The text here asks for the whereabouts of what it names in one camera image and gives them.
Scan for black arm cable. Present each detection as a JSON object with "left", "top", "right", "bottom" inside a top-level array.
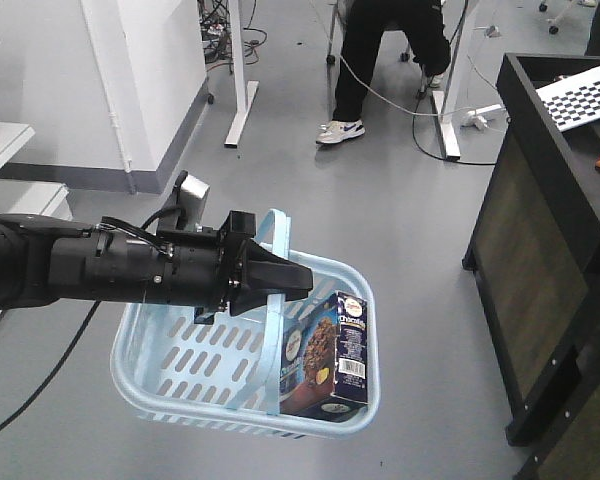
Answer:
[{"left": 0, "top": 299, "right": 101, "bottom": 448}]

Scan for seated person black trousers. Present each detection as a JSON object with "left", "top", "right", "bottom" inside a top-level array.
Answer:
[{"left": 314, "top": 0, "right": 452, "bottom": 146}]

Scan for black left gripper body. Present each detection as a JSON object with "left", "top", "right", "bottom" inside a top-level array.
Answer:
[{"left": 157, "top": 210, "right": 257, "bottom": 325}]

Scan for light blue plastic basket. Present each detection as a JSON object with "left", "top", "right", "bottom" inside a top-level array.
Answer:
[{"left": 110, "top": 210, "right": 380, "bottom": 438}]

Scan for white supermarket shelving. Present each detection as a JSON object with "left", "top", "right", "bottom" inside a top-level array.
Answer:
[{"left": 0, "top": 122, "right": 73, "bottom": 220}]

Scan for black wooden display stand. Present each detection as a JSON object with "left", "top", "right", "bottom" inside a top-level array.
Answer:
[{"left": 462, "top": 53, "right": 600, "bottom": 479}]

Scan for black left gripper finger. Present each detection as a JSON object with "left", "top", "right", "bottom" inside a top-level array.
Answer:
[{"left": 229, "top": 240, "right": 313, "bottom": 316}]

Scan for dark blue cookie box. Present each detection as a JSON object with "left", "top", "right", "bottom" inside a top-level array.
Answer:
[{"left": 279, "top": 291, "right": 368, "bottom": 422}]

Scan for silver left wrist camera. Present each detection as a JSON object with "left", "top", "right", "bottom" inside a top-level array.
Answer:
[{"left": 172, "top": 170, "right": 210, "bottom": 231}]

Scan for white desk leg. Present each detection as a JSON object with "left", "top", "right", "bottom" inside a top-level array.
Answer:
[{"left": 224, "top": 0, "right": 259, "bottom": 148}]

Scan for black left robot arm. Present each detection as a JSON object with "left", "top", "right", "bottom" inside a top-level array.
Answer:
[{"left": 0, "top": 211, "right": 313, "bottom": 323}]

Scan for checkerboard calibration board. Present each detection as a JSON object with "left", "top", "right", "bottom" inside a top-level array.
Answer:
[{"left": 536, "top": 66, "right": 600, "bottom": 132}]

